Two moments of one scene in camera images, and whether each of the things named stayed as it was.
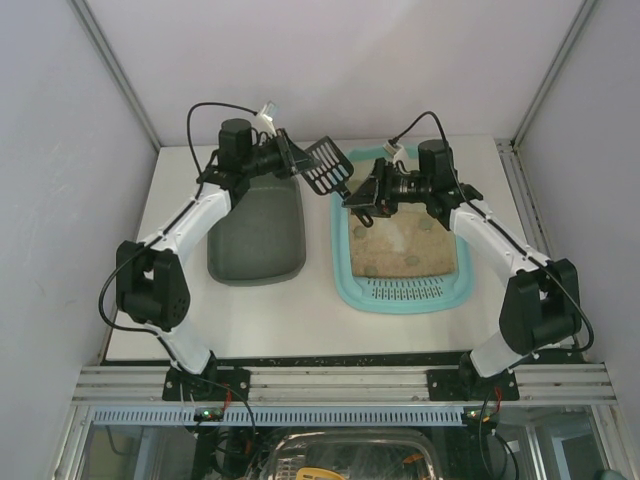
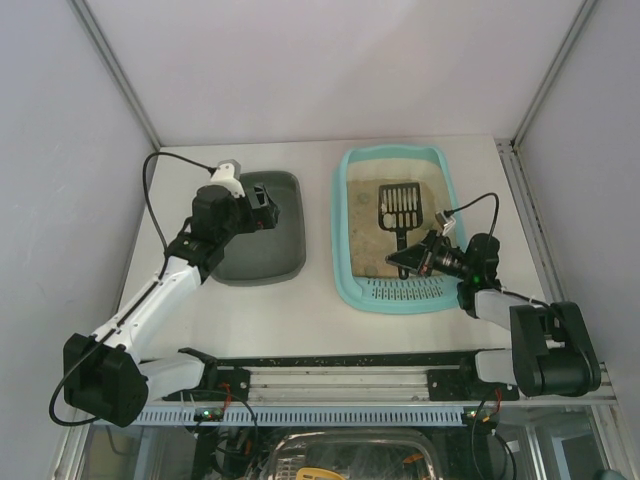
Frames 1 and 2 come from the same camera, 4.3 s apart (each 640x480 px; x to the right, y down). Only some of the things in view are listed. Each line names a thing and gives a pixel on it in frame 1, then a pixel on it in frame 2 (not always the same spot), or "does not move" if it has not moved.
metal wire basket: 357,454 does not move
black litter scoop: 332,173 -> 400,209
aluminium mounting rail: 144,384 does not move
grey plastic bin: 262,238 does not move
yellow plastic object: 311,473 does not move
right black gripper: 376,183 -> 428,256
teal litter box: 406,263 does not move
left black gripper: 286,155 -> 261,203
